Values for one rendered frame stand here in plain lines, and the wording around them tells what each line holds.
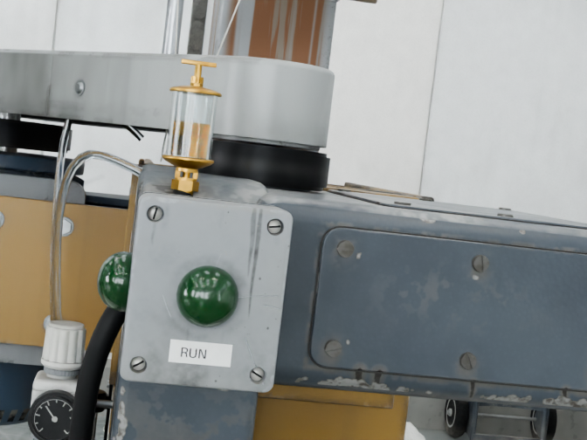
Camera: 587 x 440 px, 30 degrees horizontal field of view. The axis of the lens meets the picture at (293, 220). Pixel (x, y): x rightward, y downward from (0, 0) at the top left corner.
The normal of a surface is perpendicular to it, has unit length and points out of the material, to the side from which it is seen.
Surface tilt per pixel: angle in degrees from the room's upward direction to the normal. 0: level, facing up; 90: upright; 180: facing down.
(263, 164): 90
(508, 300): 90
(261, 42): 90
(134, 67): 90
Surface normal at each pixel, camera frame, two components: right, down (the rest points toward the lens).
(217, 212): 0.15, 0.07
